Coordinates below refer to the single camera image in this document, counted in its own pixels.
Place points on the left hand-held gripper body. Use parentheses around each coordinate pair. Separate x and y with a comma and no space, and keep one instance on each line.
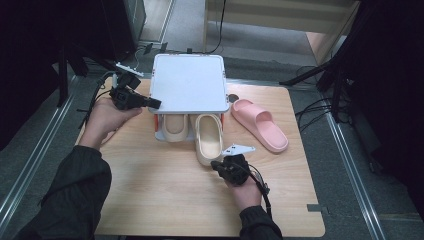
(125,96)

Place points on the person's left hand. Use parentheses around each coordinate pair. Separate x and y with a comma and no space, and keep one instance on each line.
(103,120)

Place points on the metal floor rail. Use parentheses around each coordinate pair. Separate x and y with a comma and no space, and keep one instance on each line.
(355,180)
(34,160)

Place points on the grey floor bracket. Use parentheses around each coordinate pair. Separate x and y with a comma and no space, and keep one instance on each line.
(148,48)
(163,46)

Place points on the black round table grommet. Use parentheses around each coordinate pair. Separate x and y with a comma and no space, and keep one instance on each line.
(233,98)

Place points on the cream clog shoe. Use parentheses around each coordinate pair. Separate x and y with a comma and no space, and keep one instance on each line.
(209,140)
(175,128)

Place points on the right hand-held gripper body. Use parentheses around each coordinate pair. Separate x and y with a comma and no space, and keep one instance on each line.
(236,170)

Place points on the beige wooden furniture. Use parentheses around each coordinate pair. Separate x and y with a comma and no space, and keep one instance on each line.
(283,13)

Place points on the white plastic shoe rack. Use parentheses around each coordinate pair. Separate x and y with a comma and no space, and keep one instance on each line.
(188,83)

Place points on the grey tape piece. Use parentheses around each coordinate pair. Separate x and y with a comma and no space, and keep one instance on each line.
(315,207)

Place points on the black curtain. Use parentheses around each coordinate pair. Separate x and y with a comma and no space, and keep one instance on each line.
(26,66)
(393,83)

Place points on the black metal stand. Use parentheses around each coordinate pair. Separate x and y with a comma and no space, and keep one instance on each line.
(62,83)
(337,100)

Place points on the person's right hand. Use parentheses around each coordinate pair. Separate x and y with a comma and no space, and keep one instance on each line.
(246,196)

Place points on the dark cabinet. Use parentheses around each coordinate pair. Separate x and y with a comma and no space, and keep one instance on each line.
(123,26)

